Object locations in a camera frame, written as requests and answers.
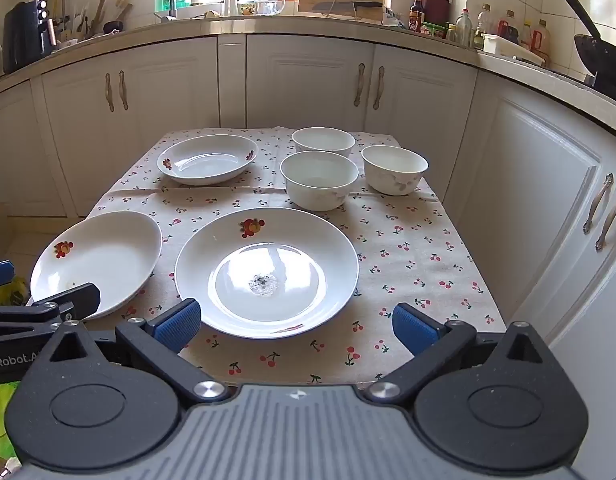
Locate clear glass bottle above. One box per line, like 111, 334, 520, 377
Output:
475, 4, 494, 51

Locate white kitchen cabinets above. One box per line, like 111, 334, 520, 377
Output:
0, 25, 616, 396

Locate yellow green plastic bag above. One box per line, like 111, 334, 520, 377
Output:
0, 277, 31, 476

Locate beige kitchen countertop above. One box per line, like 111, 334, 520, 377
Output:
0, 12, 616, 111

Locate oval white fruit-print plate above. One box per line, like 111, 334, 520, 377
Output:
30, 210, 163, 321
156, 134, 259, 185

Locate black wok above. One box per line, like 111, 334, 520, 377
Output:
565, 0, 616, 106

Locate large round white plate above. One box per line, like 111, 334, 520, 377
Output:
174, 206, 360, 340

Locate clear bottle with red cap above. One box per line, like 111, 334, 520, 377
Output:
455, 8, 475, 47

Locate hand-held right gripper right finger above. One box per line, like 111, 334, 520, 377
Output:
365, 303, 551, 403

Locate black air fryer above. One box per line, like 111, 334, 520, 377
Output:
2, 1, 54, 75

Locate cherry print tablecloth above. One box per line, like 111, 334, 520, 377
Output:
80, 127, 509, 387

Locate dark red knife block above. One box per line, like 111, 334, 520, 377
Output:
420, 0, 453, 26

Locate white plastic tray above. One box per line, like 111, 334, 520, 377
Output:
482, 34, 546, 67

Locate red oil bottle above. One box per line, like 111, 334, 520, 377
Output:
498, 10, 520, 45

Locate white ceramic bowl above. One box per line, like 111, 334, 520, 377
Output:
360, 145, 429, 197
291, 127, 357, 159
280, 150, 359, 212

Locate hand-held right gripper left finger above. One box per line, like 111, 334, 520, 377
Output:
42, 298, 229, 406

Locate oil jug with red handle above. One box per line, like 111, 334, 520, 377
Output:
530, 19, 552, 63

